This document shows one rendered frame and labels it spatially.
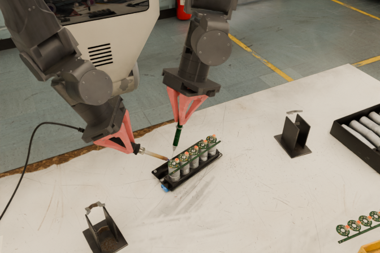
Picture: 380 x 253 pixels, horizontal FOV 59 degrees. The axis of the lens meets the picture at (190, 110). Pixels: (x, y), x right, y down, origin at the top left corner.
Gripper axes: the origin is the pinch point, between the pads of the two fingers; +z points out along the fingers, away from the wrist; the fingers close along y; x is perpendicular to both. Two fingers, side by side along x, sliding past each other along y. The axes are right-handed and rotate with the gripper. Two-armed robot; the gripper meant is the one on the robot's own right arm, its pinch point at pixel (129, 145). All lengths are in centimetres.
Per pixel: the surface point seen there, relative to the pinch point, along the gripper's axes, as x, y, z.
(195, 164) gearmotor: -8.3, 2.1, 12.8
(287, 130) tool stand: -28.1, 12.8, 22.8
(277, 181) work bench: -22.6, 0.5, 24.7
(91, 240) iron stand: 9.7, -15.3, 5.8
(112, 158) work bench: 10.6, 6.0, 5.8
